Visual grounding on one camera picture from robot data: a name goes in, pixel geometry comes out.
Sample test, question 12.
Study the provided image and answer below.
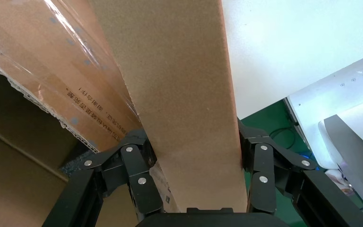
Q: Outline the large open cardboard box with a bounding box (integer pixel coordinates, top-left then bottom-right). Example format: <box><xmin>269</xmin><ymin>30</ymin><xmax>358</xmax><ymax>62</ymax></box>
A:
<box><xmin>0</xmin><ymin>0</ymin><xmax>182</xmax><ymax>227</ymax></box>

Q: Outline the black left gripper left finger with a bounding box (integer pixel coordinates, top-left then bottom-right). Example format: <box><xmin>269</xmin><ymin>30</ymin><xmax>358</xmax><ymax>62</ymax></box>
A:
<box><xmin>42</xmin><ymin>128</ymin><xmax>164</xmax><ymax>227</ymax></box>

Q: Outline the thin black floor cable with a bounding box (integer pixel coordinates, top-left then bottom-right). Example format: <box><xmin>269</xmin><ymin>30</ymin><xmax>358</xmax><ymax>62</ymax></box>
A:
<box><xmin>269</xmin><ymin>127</ymin><xmax>298</xmax><ymax>151</ymax></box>

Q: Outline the small cardboard box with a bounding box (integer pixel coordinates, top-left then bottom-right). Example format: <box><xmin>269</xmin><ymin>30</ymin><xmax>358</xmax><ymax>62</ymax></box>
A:
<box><xmin>87</xmin><ymin>0</ymin><xmax>248</xmax><ymax>214</ymax></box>

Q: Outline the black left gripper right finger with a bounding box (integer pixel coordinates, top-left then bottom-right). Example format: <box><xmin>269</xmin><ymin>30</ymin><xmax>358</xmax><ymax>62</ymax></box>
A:
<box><xmin>238</xmin><ymin>119</ymin><xmax>363</xmax><ymax>227</ymax></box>

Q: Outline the white grey robot chassis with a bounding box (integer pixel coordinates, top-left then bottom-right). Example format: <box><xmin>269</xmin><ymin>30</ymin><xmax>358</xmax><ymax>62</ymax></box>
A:
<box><xmin>283</xmin><ymin>48</ymin><xmax>363</xmax><ymax>223</ymax></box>

